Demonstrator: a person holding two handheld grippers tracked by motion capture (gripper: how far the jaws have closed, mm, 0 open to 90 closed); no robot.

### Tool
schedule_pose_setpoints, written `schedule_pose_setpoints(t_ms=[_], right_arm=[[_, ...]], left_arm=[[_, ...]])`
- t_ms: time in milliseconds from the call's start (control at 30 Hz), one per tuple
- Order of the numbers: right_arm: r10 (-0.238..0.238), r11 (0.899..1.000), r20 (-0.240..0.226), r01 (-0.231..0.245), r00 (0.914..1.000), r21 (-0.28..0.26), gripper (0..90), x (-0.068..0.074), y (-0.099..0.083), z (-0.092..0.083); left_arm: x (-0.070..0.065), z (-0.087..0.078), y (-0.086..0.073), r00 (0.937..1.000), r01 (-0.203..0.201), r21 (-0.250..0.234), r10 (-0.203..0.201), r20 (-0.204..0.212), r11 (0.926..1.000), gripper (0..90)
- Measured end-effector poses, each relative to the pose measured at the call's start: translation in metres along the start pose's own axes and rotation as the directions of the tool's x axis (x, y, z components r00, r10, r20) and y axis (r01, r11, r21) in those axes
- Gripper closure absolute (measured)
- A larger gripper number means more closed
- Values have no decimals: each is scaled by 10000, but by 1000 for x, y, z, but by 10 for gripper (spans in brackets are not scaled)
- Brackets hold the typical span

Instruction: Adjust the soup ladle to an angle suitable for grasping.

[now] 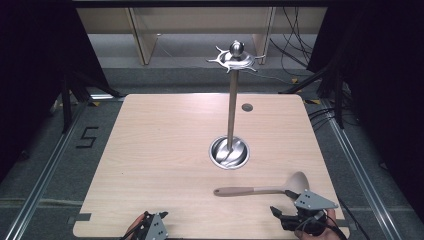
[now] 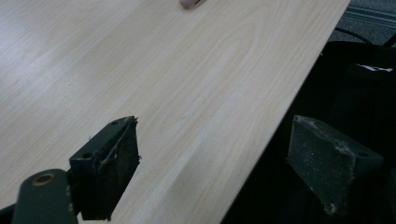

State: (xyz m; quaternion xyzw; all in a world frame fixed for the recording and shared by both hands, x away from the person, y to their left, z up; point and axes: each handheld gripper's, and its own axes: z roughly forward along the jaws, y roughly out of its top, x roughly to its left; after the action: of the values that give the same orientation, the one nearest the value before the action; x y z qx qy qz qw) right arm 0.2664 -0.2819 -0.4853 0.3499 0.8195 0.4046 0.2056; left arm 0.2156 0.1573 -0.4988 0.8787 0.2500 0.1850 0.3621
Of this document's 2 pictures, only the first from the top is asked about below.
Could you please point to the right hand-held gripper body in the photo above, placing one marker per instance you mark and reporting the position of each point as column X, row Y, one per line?
column 311, row 203

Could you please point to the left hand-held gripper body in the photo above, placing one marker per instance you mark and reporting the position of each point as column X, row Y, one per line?
column 157, row 228

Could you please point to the steel utensil rack with hooks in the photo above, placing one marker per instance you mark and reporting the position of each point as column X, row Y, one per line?
column 232, row 106

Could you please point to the person's left hand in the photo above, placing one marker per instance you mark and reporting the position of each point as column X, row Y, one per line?
column 133, row 226

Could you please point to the person's right hand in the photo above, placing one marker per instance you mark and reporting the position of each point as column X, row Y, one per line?
column 331, row 218

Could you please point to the black metal stand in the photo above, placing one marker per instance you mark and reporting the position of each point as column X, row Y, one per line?
column 337, row 96
column 68, row 100

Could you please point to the black curtain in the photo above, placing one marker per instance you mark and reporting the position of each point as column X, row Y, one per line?
column 383, row 83
column 30, row 83

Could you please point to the aluminium floor rail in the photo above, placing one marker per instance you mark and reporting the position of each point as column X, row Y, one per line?
column 43, row 173
column 360, row 173

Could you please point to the beige wooden desk frame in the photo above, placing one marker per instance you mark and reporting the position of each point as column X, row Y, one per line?
column 146, row 30

